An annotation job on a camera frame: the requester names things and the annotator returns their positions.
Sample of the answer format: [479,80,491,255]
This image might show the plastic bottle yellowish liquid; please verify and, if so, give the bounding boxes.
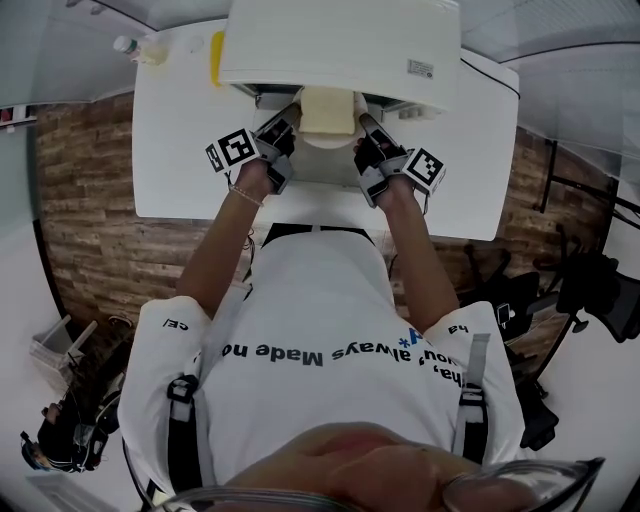
[112,34,167,67]

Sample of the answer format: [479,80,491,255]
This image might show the black bag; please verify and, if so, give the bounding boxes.
[517,379,560,452]

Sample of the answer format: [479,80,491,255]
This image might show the person's left forearm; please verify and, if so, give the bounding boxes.
[175,160,275,319]

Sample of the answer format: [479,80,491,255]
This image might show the person's white printed t-shirt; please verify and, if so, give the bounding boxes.
[117,224,526,506]

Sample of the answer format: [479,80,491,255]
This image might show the beaded bracelet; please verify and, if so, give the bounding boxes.
[228,183,265,209]

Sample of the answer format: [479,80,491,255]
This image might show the gray harness strap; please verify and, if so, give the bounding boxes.
[452,332,494,466]
[166,282,261,499]

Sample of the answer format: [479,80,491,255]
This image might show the black mesh office chair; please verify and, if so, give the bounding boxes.
[542,224,640,346]

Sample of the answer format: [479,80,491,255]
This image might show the slice of white bread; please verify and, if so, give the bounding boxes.
[298,87,357,136]

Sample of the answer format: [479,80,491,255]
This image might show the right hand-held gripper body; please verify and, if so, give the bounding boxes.
[353,134,447,209]

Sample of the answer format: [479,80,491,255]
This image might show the white plate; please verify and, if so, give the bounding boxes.
[298,88,369,151]

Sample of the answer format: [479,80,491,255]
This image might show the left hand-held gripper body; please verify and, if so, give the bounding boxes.
[204,127,296,196]

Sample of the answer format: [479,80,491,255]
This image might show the yellow oblong object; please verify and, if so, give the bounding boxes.
[209,29,227,87]

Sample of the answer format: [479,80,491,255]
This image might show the black metal desk frame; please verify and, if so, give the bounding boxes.
[539,138,640,226]

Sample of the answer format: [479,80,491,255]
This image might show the person's right forearm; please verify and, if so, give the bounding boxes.
[375,174,461,326]

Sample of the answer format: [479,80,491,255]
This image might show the white wall shelf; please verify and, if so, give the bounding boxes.
[0,102,39,134]

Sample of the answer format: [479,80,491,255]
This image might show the white microwave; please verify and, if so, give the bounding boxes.
[218,0,464,190]

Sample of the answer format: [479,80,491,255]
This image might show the person's glasses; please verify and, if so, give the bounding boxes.
[149,457,609,512]

